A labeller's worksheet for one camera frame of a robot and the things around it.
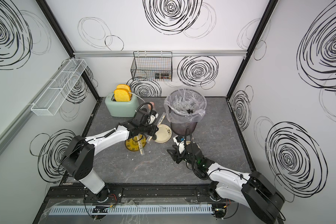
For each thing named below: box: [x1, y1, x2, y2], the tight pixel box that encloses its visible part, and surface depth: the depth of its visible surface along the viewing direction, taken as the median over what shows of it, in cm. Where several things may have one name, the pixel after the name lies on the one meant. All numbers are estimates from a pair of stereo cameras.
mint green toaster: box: [105, 91, 140, 118], surface depth 101 cm
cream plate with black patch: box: [154, 123, 173, 144], surface depth 97 cm
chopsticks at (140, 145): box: [136, 133, 145, 156], surface depth 91 cm
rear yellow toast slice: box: [116, 84, 132, 93], surface depth 98 cm
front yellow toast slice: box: [113, 89, 131, 102], surface depth 98 cm
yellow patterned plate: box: [125, 136, 147, 152], surface depth 93 cm
